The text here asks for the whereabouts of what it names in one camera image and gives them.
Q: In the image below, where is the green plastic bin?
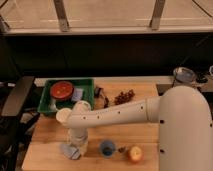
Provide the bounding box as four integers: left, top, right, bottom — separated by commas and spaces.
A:
38, 78, 94, 116

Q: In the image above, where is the red yellow apple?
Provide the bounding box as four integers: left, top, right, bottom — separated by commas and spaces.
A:
127, 146, 143, 163

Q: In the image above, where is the blue sponge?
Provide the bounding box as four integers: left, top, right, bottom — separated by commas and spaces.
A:
71, 88, 84, 102

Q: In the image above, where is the black handled tool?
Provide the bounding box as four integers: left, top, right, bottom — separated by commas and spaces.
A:
94, 86, 109, 108

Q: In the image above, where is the bunch of dark grapes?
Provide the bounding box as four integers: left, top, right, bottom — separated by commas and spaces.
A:
114, 89, 135, 105

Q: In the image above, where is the blue cup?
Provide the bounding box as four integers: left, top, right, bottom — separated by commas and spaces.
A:
99, 140, 116, 158

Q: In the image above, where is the red bowl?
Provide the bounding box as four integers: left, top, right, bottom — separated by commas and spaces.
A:
50, 81, 74, 100

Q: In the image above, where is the blue towel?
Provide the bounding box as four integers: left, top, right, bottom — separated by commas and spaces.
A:
59, 143, 81, 160

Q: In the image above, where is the white paper cup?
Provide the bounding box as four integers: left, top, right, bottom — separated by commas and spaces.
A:
56, 108, 72, 123

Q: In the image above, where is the metal bowl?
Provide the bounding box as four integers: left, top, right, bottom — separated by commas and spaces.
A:
173, 67, 196, 83

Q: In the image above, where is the black office chair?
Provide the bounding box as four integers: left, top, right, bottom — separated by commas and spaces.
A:
0, 76, 40, 171

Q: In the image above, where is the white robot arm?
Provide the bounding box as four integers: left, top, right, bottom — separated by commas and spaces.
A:
56, 86, 213, 171

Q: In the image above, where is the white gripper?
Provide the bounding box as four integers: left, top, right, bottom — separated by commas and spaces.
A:
69, 142, 88, 157

